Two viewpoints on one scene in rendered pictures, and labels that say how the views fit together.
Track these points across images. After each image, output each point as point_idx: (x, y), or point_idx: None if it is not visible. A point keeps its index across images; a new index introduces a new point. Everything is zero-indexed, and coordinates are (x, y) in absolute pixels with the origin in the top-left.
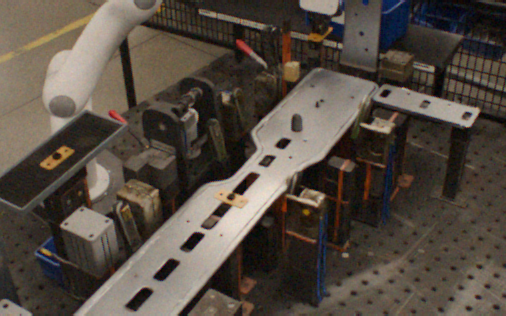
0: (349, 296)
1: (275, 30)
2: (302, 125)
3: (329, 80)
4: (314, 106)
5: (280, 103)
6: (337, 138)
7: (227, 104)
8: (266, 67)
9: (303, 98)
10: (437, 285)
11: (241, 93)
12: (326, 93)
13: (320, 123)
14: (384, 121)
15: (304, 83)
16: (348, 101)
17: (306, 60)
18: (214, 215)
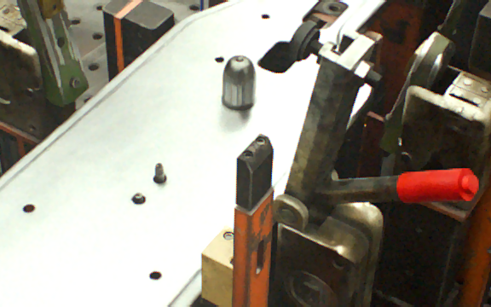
0: None
1: (313, 22)
2: (219, 107)
3: (82, 302)
4: (169, 176)
5: (281, 190)
6: (128, 66)
7: (456, 68)
8: (337, 180)
9: (199, 215)
10: None
11: (416, 50)
12: (112, 234)
13: (164, 111)
14: None
15: (182, 290)
16: (49, 191)
17: None
18: None
